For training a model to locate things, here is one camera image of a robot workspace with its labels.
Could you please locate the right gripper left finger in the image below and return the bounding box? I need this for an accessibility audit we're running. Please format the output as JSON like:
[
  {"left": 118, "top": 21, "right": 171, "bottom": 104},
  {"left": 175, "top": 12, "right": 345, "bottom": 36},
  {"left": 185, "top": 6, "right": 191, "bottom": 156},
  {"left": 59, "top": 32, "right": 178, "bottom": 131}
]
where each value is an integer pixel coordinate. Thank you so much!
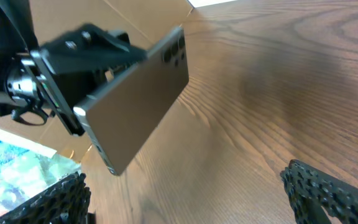
[{"left": 0, "top": 172, "right": 91, "bottom": 224}]

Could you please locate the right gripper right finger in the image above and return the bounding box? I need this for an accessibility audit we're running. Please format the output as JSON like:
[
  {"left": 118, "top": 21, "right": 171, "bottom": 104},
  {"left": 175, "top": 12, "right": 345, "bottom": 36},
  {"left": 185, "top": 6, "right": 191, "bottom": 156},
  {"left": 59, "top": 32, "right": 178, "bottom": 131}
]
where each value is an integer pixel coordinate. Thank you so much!
[{"left": 280, "top": 159, "right": 358, "bottom": 224}]

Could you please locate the Samsung Galaxy smartphone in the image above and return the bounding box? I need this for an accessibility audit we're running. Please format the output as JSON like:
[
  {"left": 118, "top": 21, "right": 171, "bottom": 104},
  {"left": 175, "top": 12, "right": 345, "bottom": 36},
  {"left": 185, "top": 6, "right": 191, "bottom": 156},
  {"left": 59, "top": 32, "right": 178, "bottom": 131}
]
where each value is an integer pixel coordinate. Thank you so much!
[{"left": 73, "top": 27, "right": 189, "bottom": 176}]

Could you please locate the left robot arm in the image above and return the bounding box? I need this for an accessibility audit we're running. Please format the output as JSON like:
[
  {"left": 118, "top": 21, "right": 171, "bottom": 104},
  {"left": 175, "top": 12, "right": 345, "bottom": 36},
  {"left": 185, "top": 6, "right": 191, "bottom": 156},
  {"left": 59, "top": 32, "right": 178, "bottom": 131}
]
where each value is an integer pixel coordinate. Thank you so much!
[{"left": 0, "top": 0, "right": 147, "bottom": 136}]

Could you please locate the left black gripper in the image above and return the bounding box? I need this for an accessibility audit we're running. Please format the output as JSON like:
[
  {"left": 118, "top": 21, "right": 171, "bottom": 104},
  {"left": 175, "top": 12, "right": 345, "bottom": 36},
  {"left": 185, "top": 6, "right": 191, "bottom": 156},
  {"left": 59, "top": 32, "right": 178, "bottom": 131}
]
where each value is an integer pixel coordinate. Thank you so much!
[{"left": 6, "top": 24, "right": 147, "bottom": 136}]

